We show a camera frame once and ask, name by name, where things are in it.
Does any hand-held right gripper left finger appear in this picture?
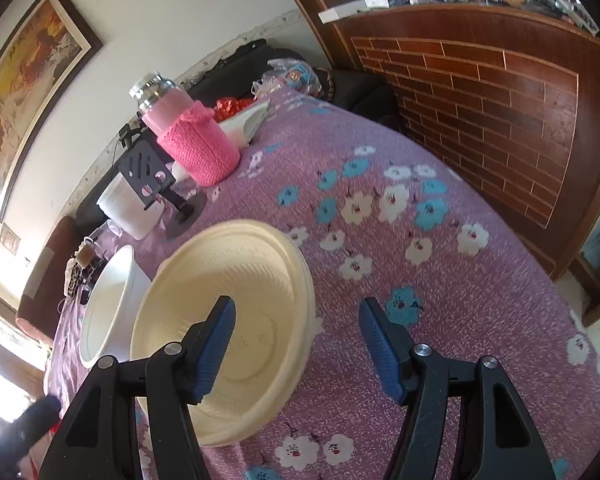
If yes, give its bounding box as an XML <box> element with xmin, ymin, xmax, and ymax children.
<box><xmin>39</xmin><ymin>296</ymin><xmax>237</xmax><ymax>480</ymax></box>

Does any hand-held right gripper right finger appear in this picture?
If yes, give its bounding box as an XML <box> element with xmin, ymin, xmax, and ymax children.
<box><xmin>358</xmin><ymin>297</ymin><xmax>556</xmax><ymax>480</ymax></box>

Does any purple floral tablecloth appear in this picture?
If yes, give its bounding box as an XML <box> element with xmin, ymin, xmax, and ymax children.
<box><xmin>44</xmin><ymin>94</ymin><xmax>600</xmax><ymax>480</ymax></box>

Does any white foam bowl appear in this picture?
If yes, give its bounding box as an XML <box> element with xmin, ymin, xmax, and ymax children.
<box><xmin>78</xmin><ymin>244</ymin><xmax>154</xmax><ymax>369</ymax></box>

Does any brown sofa armrest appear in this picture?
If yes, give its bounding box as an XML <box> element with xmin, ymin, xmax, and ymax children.
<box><xmin>15</xmin><ymin>215</ymin><xmax>79</xmax><ymax>344</ymax></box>

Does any leopard print pouch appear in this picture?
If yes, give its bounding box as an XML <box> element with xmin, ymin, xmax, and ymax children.
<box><xmin>67</xmin><ymin>255</ymin><xmax>89</xmax><ymax>297</ymax></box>

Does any small glass jar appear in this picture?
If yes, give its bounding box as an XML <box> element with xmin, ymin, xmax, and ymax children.
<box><xmin>77</xmin><ymin>239</ymin><xmax>99</xmax><ymax>267</ymax></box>

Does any white plastic cup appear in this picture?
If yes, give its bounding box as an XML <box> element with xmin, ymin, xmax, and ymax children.
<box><xmin>96</xmin><ymin>175</ymin><xmax>164</xmax><ymax>241</ymax></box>

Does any black phone stand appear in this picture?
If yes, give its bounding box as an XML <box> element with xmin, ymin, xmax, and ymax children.
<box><xmin>115</xmin><ymin>139</ymin><xmax>209</xmax><ymax>239</ymax></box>

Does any pink bottle with knitted sleeve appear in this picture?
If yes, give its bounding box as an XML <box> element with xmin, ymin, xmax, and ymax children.
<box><xmin>128</xmin><ymin>72</ymin><xmax>241</xmax><ymax>187</ymax></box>

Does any white paper napkin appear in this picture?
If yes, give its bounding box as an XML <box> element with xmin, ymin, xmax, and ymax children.
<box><xmin>217</xmin><ymin>99</ymin><xmax>274</xmax><ymax>149</ymax></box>

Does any black clamp device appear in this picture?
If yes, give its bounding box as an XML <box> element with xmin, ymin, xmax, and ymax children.
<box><xmin>118</xmin><ymin>122</ymin><xmax>147</xmax><ymax>149</ymax></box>

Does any red foil wrapper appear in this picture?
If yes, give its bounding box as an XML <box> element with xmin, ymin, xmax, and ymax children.
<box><xmin>214</xmin><ymin>97</ymin><xmax>254</xmax><ymax>124</ymax></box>

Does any black sofa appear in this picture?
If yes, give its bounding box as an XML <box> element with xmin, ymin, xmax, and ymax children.
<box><xmin>75</xmin><ymin>38</ymin><xmax>402</xmax><ymax>228</ymax></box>

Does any brick pattern wooden cabinet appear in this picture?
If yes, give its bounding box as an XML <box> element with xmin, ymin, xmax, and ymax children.
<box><xmin>267</xmin><ymin>0</ymin><xmax>600</xmax><ymax>282</ymax></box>

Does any clear plastic bag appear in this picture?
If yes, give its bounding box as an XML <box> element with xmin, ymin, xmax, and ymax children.
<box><xmin>252</xmin><ymin>57</ymin><xmax>327</xmax><ymax>102</ymax></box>

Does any framed painting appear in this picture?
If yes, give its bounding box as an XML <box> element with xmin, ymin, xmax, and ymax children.
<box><xmin>0</xmin><ymin>0</ymin><xmax>105</xmax><ymax>224</ymax></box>

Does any flat white box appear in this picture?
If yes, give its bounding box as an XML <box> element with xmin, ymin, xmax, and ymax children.
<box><xmin>318</xmin><ymin>0</ymin><xmax>389</xmax><ymax>25</ymax></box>

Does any wall switch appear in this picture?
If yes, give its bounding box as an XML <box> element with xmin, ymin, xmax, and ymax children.
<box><xmin>0</xmin><ymin>224</ymin><xmax>22</xmax><ymax>254</ymax></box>

